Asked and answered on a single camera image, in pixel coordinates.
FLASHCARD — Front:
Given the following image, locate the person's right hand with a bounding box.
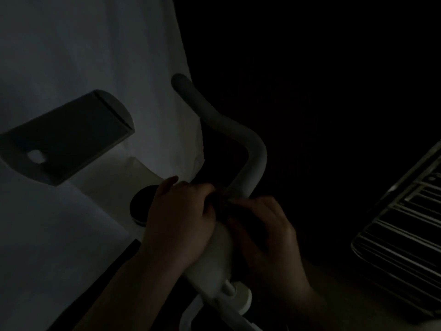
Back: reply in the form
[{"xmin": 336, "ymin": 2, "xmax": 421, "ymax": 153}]
[{"xmin": 226, "ymin": 195, "xmax": 312, "ymax": 300}]

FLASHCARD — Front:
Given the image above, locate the person's left hand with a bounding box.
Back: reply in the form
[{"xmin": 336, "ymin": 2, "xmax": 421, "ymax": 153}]
[{"xmin": 141, "ymin": 175, "xmax": 218, "ymax": 269}]

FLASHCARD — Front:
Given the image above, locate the white exercise bike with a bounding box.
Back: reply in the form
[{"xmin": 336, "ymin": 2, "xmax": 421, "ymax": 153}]
[{"xmin": 0, "ymin": 73, "xmax": 268, "ymax": 331}]

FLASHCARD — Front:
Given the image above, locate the grey cleaning cloth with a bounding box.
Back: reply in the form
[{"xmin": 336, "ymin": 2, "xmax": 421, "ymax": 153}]
[{"xmin": 206, "ymin": 193, "xmax": 269, "ymax": 245}]

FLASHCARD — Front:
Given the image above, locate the person's left forearm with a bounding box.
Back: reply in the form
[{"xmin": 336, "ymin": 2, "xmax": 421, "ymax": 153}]
[{"xmin": 72, "ymin": 251, "xmax": 180, "ymax": 331}]

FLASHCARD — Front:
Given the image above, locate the metal drying rack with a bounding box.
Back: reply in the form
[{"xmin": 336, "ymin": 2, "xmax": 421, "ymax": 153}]
[{"xmin": 351, "ymin": 139, "xmax": 441, "ymax": 318}]

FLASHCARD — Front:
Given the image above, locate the grey white tablet holder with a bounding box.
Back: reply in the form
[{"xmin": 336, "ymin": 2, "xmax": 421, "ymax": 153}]
[{"xmin": 0, "ymin": 89, "xmax": 136, "ymax": 187}]

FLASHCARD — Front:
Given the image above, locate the white hanging sheet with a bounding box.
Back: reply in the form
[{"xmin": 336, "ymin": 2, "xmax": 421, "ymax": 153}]
[{"xmin": 0, "ymin": 0, "xmax": 206, "ymax": 331}]

